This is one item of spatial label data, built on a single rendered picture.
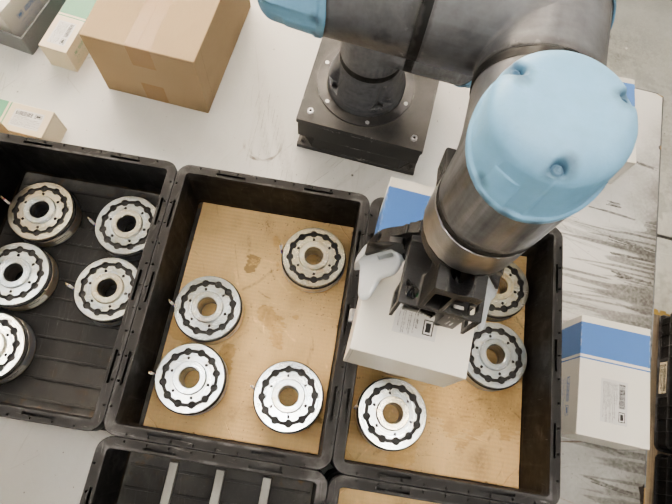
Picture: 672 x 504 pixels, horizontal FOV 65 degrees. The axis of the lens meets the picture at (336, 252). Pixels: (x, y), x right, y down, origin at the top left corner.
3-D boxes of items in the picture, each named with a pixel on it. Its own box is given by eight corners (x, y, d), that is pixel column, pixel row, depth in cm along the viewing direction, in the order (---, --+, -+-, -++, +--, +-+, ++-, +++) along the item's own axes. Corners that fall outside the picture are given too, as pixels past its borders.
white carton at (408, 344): (380, 209, 68) (391, 176, 60) (471, 232, 68) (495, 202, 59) (343, 361, 61) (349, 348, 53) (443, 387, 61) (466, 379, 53)
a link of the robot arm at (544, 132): (659, 51, 26) (648, 203, 23) (558, 160, 36) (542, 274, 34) (503, 12, 26) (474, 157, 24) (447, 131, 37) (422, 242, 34)
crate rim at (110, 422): (183, 170, 84) (179, 162, 81) (369, 201, 84) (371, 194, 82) (106, 433, 70) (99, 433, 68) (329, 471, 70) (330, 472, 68)
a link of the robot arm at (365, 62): (348, 15, 96) (356, -47, 83) (420, 34, 96) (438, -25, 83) (331, 69, 93) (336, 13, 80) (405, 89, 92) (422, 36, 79)
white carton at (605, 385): (558, 325, 100) (582, 314, 92) (621, 338, 100) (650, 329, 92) (551, 434, 93) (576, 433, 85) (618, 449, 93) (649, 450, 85)
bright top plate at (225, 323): (182, 273, 83) (181, 272, 83) (245, 280, 83) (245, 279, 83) (168, 336, 80) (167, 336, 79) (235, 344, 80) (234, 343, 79)
